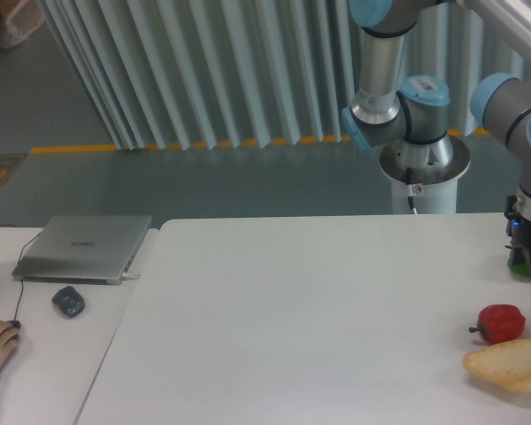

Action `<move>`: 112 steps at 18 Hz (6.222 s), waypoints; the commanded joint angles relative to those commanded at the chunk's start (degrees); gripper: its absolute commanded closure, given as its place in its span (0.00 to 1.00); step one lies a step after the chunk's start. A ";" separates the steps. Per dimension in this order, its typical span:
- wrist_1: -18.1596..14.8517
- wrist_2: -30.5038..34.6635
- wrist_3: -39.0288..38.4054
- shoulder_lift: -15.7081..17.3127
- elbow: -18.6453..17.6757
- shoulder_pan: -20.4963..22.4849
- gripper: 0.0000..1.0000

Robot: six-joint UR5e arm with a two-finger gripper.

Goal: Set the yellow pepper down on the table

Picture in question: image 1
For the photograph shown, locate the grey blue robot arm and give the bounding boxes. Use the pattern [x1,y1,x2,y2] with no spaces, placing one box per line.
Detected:
[342,1,531,273]

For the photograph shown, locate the green bell pepper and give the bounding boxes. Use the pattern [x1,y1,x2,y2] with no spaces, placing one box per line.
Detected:
[507,248,531,279]

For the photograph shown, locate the red bell pepper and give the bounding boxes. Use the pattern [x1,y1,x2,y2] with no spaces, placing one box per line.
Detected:
[468,305,526,344]

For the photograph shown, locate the toasted bread slice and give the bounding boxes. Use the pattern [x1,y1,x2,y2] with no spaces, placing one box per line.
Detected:
[463,338,531,393]

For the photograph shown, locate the white usb plug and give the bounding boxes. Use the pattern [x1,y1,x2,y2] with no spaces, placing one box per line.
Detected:
[122,273,140,282]

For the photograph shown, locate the white folding partition screen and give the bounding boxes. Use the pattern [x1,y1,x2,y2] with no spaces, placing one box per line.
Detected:
[40,1,521,150]

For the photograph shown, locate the silver closed laptop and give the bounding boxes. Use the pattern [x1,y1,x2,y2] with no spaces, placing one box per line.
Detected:
[12,215,151,285]

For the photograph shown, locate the dark grey earbuds case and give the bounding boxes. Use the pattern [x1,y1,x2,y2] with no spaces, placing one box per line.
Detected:
[51,286,86,319]

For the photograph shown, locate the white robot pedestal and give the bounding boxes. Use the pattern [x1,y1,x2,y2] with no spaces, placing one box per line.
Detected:
[380,135,470,215]

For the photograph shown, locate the robot base cable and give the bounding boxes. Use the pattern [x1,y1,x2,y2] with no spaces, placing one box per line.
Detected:
[404,166,419,215]

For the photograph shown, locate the aluminium frame bar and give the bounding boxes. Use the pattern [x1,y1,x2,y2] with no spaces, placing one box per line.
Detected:
[457,0,531,65]

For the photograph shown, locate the black mouse cable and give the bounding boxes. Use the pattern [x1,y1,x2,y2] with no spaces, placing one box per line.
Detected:
[0,224,45,321]

